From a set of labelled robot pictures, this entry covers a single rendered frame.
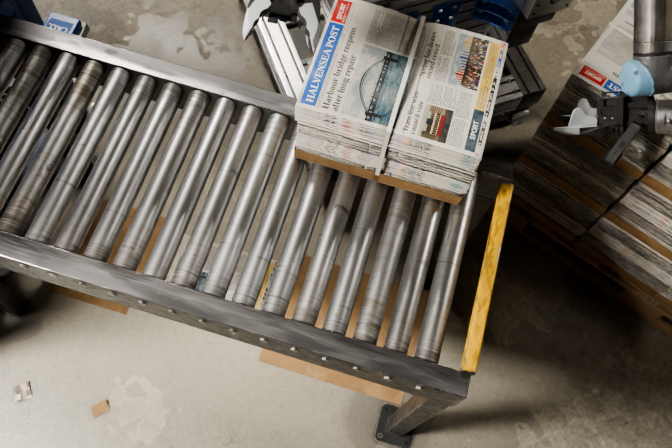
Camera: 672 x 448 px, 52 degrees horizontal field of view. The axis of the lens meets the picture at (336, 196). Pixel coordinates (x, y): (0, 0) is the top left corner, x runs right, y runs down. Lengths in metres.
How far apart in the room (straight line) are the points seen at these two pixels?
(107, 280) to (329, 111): 0.56
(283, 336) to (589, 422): 1.23
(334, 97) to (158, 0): 1.61
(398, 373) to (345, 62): 0.62
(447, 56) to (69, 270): 0.88
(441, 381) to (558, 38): 1.82
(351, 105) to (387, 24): 0.21
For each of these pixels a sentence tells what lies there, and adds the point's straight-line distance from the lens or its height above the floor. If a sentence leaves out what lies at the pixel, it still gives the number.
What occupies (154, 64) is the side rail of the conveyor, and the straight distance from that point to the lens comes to 1.70.
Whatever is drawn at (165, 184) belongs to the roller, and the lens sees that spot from 1.54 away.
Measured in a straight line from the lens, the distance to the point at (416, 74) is 1.40.
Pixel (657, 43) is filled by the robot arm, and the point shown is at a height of 1.08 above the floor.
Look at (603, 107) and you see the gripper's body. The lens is 1.65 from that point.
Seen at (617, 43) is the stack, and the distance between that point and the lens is 1.87.
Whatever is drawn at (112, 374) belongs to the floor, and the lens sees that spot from 2.27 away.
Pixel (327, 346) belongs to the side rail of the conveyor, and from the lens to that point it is 1.40.
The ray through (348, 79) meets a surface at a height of 1.03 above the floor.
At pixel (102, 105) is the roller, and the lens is 1.66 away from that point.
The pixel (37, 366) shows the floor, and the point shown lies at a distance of 2.33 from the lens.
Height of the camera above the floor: 2.17
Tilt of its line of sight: 65 degrees down
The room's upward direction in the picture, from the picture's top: 9 degrees clockwise
